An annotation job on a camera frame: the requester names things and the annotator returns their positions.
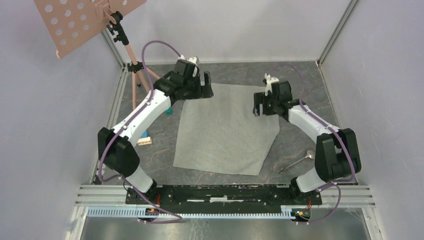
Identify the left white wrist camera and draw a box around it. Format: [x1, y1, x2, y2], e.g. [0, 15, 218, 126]
[178, 55, 200, 66]

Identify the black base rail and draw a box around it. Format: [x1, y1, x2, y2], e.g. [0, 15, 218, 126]
[145, 184, 323, 214]

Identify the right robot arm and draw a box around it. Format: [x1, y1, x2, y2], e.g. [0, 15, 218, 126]
[253, 75, 362, 204]

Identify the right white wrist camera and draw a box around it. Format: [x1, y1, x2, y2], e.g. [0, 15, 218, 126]
[263, 73, 280, 97]

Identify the grey cloth napkin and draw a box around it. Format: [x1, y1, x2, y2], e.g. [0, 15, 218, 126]
[173, 83, 280, 176]

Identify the wooden block stack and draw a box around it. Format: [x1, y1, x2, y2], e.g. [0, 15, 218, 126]
[137, 130, 153, 146]

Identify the teal cube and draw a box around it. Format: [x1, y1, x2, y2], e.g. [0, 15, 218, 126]
[165, 108, 173, 115]

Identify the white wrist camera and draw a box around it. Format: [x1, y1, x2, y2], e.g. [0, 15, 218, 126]
[178, 55, 200, 66]
[263, 73, 280, 97]

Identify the silver spoon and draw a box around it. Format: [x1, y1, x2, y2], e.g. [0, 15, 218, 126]
[278, 149, 316, 174]

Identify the pink music stand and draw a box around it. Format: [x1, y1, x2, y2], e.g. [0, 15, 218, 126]
[34, 0, 150, 91]

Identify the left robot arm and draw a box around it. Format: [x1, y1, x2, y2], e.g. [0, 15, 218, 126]
[97, 56, 214, 204]

